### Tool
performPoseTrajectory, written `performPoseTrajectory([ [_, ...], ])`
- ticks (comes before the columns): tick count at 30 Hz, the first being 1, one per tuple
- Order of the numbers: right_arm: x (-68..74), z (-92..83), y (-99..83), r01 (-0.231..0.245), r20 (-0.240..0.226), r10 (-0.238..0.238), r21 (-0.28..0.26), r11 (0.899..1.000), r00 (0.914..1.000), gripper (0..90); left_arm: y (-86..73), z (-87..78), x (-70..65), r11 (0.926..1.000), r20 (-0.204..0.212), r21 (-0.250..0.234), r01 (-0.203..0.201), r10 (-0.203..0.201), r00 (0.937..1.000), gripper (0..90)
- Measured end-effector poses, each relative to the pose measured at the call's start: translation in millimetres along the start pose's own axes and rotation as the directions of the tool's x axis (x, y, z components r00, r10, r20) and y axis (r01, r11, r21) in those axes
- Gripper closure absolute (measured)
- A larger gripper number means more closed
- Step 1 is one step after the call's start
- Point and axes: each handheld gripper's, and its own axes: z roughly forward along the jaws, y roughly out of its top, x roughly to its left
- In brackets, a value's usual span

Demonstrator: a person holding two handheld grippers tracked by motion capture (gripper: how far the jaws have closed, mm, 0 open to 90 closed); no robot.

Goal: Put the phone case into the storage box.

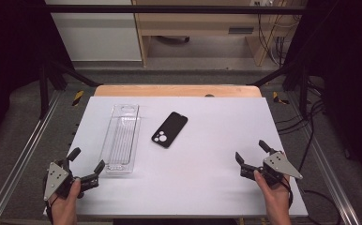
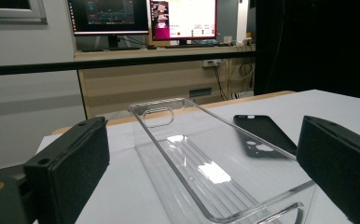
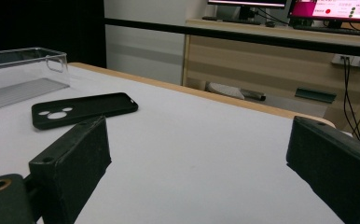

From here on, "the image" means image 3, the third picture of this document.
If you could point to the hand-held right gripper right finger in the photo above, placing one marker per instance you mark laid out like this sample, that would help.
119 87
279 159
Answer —
336 161

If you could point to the dark screen monitor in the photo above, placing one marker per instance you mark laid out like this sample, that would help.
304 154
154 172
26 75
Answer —
246 3

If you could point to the light wooden desk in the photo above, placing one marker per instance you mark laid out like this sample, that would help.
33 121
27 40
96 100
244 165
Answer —
256 68

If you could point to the black computer mouse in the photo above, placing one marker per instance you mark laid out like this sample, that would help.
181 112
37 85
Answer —
270 24

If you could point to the black keyboard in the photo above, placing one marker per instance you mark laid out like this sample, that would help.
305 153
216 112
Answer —
333 30
231 20

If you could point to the white power strip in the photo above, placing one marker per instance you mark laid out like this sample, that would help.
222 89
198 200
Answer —
352 60

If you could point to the pink screen monitor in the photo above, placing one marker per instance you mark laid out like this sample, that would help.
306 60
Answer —
336 9

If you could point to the black phone case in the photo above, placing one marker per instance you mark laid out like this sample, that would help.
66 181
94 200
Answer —
100 105

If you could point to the dark green flat object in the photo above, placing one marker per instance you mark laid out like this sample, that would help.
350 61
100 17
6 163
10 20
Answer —
315 95

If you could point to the black horizontal bar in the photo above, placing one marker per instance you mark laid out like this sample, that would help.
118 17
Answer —
231 32

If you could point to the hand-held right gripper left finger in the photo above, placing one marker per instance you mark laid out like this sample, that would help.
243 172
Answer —
72 155

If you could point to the clear plastic box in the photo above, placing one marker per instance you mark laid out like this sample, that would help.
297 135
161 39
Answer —
16 77

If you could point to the black curtain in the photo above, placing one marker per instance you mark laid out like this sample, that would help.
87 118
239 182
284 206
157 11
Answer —
44 28

